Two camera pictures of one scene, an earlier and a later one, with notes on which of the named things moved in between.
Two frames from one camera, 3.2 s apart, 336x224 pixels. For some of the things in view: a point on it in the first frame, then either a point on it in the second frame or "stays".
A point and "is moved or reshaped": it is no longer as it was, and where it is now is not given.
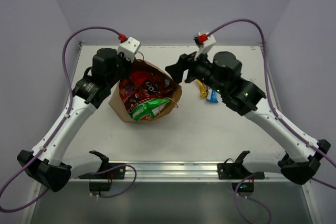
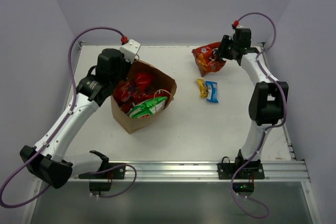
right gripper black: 185,62 -> 221,51
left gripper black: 122,66 stays
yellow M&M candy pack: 203,89 stays
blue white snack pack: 212,95 stays
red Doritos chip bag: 147,83 is moved or reshaped
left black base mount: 108,170 stays
